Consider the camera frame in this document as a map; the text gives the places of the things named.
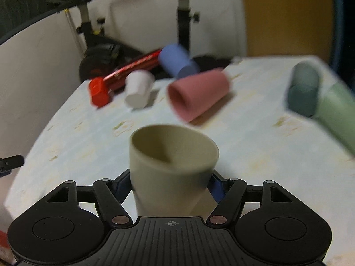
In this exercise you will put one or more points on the white cup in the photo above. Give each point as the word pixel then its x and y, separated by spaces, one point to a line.
pixel 136 90

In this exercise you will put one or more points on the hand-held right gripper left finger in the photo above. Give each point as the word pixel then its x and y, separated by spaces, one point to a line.
pixel 124 187

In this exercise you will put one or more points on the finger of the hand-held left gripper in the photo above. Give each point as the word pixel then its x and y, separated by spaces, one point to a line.
pixel 11 162

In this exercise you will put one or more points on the blue cup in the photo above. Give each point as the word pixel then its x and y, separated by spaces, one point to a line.
pixel 177 61

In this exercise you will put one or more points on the black exercise bike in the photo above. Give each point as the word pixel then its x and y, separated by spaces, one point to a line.
pixel 111 33

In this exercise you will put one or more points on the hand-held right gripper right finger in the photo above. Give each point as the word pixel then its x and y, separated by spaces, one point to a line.
pixel 217 190

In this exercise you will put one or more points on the red toy hammer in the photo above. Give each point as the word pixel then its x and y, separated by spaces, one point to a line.
pixel 116 81

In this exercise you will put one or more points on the dark teal cup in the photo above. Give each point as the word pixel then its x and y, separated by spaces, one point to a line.
pixel 303 90

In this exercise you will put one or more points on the beige cup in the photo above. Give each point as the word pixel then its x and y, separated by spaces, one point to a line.
pixel 169 169

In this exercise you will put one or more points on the pink cup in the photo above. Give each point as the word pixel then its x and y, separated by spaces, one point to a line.
pixel 198 97

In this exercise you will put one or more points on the light green cup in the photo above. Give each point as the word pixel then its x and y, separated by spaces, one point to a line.
pixel 337 113

